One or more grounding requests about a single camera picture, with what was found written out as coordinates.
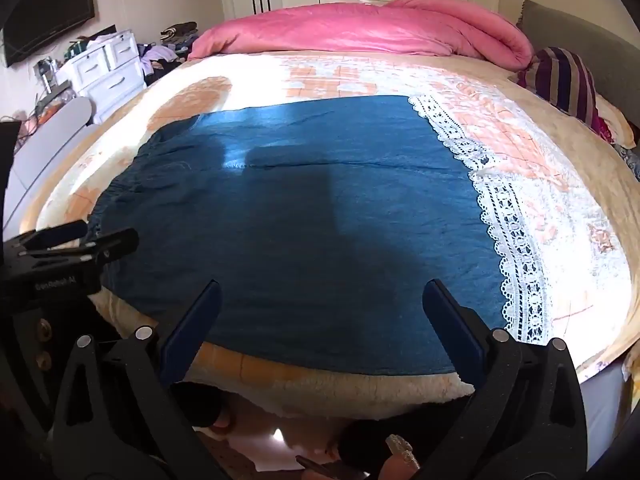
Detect pink duvet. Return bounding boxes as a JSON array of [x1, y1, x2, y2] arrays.
[[187, 0, 535, 72]]

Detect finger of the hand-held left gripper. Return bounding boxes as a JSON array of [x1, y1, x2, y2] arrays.
[[12, 220, 89, 255], [74, 228, 140, 267]]

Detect white oval table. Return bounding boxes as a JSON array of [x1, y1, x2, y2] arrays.
[[2, 96, 96, 241]]

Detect grey headboard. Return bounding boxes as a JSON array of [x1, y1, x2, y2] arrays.
[[516, 0, 640, 131]]

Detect black slipper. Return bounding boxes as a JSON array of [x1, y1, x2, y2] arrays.
[[172, 382, 236, 433], [337, 412, 466, 480]]

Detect pile of clothes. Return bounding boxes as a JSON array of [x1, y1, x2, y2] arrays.
[[137, 21, 201, 78]]

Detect blue pants with lace trim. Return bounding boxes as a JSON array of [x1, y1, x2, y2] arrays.
[[86, 95, 556, 377]]

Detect white drawer cabinet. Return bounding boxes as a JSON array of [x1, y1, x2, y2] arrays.
[[55, 30, 147, 125]]

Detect cream pillow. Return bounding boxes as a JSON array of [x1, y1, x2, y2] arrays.
[[595, 95, 638, 150]]

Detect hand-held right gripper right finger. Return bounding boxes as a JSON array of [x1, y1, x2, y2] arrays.
[[422, 279, 588, 480]]

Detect printed cream blanket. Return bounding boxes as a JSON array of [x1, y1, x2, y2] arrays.
[[20, 50, 640, 421]]

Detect black wall television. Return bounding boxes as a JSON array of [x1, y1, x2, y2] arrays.
[[2, 0, 96, 67]]

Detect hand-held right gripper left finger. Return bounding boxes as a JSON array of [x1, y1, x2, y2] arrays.
[[50, 280, 231, 480]]

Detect purple striped pillow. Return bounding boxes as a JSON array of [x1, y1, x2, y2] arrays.
[[517, 46, 608, 133]]

